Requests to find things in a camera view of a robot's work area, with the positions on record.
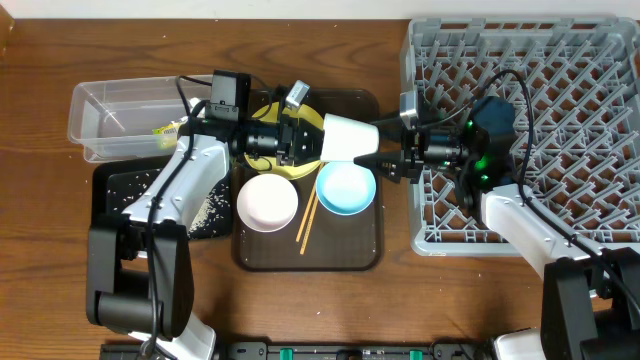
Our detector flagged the pink white bowl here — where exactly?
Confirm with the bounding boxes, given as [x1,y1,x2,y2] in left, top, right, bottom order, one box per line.
[236,174,299,233]

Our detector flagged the yellow snack wrapper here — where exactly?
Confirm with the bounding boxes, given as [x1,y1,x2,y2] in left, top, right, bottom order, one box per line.
[152,122,183,146]

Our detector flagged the white cup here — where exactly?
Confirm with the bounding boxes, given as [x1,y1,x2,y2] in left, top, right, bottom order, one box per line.
[320,114,380,162]

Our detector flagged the grey dishwasher rack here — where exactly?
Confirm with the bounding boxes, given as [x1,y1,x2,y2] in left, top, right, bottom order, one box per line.
[400,17,639,248]

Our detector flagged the yellow plate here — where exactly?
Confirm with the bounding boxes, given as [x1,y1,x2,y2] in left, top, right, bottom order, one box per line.
[245,105,324,180]

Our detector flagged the wooden chopstick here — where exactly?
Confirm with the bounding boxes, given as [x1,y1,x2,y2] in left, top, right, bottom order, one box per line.
[299,182,319,255]
[296,170,319,243]

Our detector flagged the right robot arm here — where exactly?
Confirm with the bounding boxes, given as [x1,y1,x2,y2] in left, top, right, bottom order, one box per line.
[354,96,639,359]

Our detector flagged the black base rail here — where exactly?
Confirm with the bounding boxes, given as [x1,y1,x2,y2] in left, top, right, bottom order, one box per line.
[99,339,501,360]

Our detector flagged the black waste tray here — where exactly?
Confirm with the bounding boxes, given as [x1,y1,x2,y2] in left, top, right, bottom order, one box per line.
[91,156,233,241]

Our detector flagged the clear plastic bin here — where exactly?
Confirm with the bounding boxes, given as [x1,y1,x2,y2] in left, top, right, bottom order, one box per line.
[67,76,186,163]

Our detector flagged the light blue bowl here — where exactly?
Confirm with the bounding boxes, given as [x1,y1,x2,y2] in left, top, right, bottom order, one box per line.
[316,162,377,216]

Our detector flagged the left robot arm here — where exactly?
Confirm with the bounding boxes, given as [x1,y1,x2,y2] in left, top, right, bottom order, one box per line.
[86,115,324,359]

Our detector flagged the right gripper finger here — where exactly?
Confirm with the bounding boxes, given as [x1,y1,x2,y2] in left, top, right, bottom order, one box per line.
[353,151,403,176]
[371,113,405,131]

